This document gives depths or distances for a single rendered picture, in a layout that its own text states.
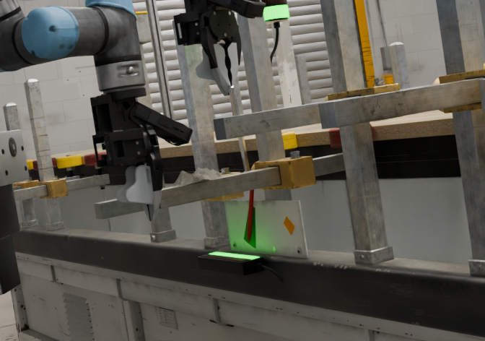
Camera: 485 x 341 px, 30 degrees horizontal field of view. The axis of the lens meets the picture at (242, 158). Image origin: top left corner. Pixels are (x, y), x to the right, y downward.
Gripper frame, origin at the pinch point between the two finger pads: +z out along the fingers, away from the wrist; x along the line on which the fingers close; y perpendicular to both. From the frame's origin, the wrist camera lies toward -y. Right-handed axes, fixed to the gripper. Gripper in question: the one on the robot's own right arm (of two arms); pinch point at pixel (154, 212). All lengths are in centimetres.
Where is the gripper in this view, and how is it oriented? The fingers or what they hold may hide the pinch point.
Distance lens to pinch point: 147.2
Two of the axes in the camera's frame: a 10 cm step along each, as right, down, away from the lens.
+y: -8.5, 1.6, -5.1
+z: 1.5, 9.9, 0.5
